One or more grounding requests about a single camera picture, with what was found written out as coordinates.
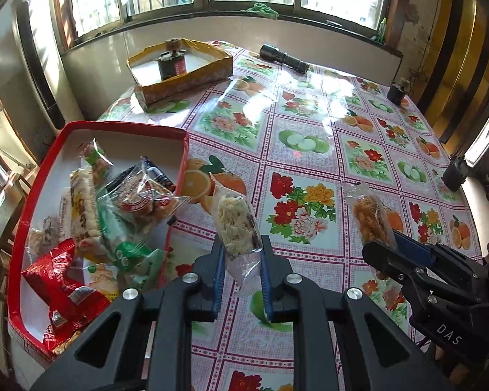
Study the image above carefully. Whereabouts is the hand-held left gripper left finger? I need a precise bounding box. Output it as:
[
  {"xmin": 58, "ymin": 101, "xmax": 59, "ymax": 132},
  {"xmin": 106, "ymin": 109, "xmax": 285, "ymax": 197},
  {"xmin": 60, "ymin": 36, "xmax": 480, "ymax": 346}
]
[{"xmin": 30, "ymin": 236, "xmax": 227, "ymax": 391}]

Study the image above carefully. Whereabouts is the clear twisted pastry packet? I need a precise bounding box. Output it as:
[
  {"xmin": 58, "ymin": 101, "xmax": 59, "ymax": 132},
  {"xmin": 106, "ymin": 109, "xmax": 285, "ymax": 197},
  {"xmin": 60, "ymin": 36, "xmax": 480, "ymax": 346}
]
[{"xmin": 342, "ymin": 182, "xmax": 398, "ymax": 251}]

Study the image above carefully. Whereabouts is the red-label cylindrical motor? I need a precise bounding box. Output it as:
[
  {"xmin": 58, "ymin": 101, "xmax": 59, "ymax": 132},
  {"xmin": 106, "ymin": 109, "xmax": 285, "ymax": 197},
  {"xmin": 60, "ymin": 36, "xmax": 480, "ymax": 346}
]
[{"xmin": 157, "ymin": 39, "xmax": 187, "ymax": 81}]

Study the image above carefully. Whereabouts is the black cylindrical motor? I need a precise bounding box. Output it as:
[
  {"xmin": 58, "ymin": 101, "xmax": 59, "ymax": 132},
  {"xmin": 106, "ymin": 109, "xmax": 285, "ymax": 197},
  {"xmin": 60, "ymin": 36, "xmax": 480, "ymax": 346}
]
[{"xmin": 441, "ymin": 157, "xmax": 469, "ymax": 193}]

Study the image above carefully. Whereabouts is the plain red snack packet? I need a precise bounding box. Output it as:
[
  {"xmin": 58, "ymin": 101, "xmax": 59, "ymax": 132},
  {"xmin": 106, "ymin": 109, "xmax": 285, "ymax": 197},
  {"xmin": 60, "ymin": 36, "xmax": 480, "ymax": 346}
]
[{"xmin": 22, "ymin": 238, "xmax": 111, "ymax": 337}]

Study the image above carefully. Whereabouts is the golden panelled door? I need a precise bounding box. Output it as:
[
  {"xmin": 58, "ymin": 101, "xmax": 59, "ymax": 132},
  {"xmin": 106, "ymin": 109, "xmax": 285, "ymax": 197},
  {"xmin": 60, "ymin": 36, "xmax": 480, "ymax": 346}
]
[{"xmin": 416, "ymin": 0, "xmax": 489, "ymax": 143}]

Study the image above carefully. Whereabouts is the small dark motor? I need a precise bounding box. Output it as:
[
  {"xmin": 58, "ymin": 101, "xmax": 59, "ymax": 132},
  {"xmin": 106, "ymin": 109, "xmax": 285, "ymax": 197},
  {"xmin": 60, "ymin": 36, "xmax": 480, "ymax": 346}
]
[{"xmin": 386, "ymin": 77, "xmax": 411, "ymax": 107}]

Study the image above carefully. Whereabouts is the clear nut bar packet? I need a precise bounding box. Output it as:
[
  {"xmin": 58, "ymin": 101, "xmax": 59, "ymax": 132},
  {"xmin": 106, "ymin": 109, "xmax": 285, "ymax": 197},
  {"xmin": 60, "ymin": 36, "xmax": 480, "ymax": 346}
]
[{"xmin": 209, "ymin": 173, "xmax": 266, "ymax": 296}]

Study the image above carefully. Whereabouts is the dark blue snack packet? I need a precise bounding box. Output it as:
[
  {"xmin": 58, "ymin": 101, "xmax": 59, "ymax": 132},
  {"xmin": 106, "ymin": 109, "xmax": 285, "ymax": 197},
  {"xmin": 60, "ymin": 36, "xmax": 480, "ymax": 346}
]
[{"xmin": 105, "ymin": 155, "xmax": 177, "ymax": 196}]

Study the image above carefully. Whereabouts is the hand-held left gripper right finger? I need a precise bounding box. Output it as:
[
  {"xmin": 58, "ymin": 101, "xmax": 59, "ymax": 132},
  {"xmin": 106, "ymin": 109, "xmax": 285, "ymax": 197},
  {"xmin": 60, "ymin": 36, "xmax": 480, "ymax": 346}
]
[{"xmin": 259, "ymin": 234, "xmax": 438, "ymax": 391}]

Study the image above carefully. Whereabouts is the clear round cookie packet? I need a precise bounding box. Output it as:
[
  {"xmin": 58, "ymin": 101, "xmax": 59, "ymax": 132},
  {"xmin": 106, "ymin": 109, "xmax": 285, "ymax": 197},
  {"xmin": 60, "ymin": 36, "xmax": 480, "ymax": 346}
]
[{"xmin": 97, "ymin": 162, "xmax": 191, "ymax": 235}]

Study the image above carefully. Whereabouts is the yellow biscuit packet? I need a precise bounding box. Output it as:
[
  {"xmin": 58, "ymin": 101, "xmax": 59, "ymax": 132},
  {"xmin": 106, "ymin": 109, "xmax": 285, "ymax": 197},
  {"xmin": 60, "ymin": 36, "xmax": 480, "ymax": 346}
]
[{"xmin": 81, "ymin": 263, "xmax": 121, "ymax": 302}]

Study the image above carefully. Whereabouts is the black flashlight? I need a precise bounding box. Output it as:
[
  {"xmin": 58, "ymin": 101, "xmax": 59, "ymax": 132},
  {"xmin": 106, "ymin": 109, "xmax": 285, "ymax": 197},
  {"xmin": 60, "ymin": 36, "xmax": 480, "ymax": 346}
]
[{"xmin": 259, "ymin": 43, "xmax": 310, "ymax": 74}]

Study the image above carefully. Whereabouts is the long yellow snack packet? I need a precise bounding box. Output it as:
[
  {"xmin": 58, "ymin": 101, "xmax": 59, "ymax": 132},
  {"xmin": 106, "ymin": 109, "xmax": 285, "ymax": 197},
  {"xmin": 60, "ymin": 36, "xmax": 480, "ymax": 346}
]
[{"xmin": 68, "ymin": 166, "xmax": 103, "ymax": 251}]

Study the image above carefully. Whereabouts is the green white snack packet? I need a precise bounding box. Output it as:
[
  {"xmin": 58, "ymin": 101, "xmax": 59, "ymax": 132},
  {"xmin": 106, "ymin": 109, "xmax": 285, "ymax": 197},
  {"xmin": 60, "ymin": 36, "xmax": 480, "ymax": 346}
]
[{"xmin": 97, "ymin": 204, "xmax": 169, "ymax": 292}]

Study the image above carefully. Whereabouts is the silver standing air conditioner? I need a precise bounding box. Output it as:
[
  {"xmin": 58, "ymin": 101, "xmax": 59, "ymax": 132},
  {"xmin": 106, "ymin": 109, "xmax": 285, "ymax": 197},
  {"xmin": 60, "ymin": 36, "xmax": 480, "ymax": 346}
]
[{"xmin": 10, "ymin": 0, "xmax": 68, "ymax": 131}]

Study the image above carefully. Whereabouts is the clear orange snack packet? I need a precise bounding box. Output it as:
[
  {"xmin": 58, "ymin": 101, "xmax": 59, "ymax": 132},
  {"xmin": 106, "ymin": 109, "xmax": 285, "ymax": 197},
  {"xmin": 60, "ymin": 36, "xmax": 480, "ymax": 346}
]
[{"xmin": 79, "ymin": 139, "xmax": 115, "ymax": 182}]

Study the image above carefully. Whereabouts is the green cloth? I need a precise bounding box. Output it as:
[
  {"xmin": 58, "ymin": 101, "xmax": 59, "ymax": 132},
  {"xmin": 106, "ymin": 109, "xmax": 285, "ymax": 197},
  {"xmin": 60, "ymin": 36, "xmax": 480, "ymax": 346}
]
[{"xmin": 240, "ymin": 3, "xmax": 280, "ymax": 21}]

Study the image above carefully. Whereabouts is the red tray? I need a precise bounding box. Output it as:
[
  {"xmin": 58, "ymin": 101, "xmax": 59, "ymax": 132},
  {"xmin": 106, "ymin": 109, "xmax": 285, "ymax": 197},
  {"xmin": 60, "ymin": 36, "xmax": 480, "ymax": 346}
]
[{"xmin": 7, "ymin": 120, "xmax": 190, "ymax": 361}]

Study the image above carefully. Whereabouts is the white bar packet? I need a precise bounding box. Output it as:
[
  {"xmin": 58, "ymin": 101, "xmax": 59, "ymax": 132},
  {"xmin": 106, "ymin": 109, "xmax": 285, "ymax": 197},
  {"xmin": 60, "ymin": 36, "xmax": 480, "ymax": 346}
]
[{"xmin": 58, "ymin": 187, "xmax": 74, "ymax": 245}]

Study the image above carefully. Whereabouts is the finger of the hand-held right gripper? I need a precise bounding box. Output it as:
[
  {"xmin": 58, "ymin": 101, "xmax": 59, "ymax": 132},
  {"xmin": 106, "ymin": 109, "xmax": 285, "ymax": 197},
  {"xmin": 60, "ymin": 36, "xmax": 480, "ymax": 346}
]
[
  {"xmin": 361, "ymin": 240, "xmax": 422, "ymax": 283},
  {"xmin": 391, "ymin": 229, "xmax": 485, "ymax": 269}
]

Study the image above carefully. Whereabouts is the yellow cardboard box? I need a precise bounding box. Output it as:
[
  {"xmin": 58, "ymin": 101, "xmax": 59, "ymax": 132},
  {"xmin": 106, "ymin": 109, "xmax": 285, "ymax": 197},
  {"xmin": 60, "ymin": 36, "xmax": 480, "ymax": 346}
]
[{"xmin": 126, "ymin": 38, "xmax": 234, "ymax": 111}]

